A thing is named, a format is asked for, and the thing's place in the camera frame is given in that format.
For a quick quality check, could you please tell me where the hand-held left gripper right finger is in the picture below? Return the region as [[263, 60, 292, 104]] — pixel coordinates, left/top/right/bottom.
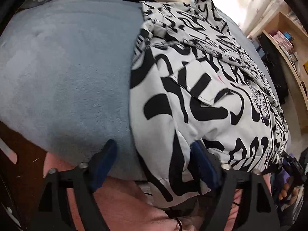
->
[[191, 140, 281, 231]]

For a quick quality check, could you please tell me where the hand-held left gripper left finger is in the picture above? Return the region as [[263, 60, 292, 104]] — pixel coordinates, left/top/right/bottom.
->
[[31, 139, 119, 231]]

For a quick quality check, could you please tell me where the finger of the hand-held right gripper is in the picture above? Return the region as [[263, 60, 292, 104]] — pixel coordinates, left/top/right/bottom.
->
[[282, 150, 293, 164]]

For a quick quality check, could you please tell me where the white black graffiti print jacket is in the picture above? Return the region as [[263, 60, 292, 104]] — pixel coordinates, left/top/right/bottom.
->
[[129, 0, 289, 208]]

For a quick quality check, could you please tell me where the person's right hand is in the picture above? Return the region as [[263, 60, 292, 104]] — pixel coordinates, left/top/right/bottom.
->
[[278, 182, 300, 206]]

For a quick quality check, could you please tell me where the purple cloth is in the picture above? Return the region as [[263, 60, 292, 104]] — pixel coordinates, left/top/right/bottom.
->
[[271, 170, 290, 192]]

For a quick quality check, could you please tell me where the person's pink garment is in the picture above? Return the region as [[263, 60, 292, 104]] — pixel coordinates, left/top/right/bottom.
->
[[44, 150, 273, 231]]

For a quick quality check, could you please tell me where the blue fleece bed blanket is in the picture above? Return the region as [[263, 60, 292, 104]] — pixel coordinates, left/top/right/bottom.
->
[[0, 0, 291, 181]]

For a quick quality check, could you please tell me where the wooden shelf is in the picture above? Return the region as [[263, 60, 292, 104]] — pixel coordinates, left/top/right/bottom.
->
[[248, 11, 308, 154]]

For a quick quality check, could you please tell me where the stack of pink boxes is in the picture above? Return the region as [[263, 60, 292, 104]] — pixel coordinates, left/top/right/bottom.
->
[[271, 30, 298, 54]]

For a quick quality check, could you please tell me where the white leaf print curtain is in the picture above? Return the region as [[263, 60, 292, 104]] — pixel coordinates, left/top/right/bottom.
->
[[190, 0, 292, 34]]

